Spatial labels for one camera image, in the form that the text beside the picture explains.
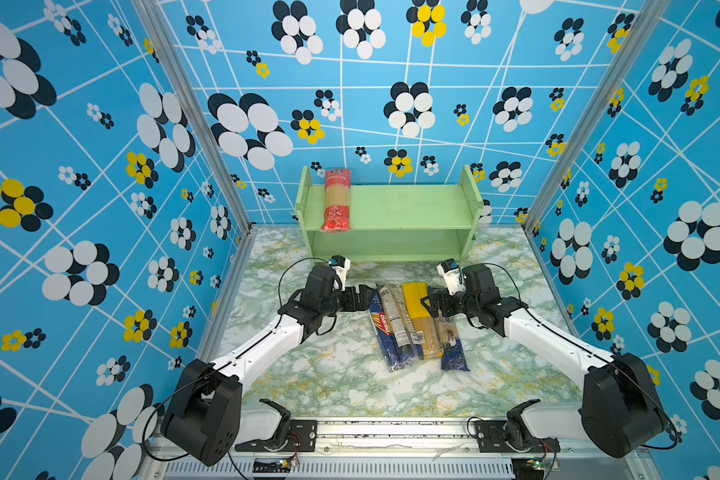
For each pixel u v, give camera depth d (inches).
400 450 28.5
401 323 34.2
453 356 33.1
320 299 25.4
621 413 16.0
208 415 16.2
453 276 30.5
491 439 28.4
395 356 32.8
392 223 32.9
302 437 28.9
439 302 30.3
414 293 39.0
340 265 29.6
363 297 29.0
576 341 19.0
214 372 17.1
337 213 31.6
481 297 25.8
